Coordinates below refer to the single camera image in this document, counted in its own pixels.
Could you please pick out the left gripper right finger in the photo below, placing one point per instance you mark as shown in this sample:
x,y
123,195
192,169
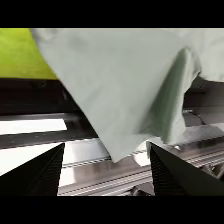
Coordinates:
x,y
176,176

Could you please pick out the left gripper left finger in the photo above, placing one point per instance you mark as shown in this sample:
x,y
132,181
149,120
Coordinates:
x,y
36,175

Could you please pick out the pale green T-shirt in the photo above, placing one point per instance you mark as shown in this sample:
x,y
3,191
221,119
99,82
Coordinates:
x,y
126,83

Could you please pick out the silver frame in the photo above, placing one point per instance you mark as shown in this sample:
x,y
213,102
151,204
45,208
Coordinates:
x,y
120,176

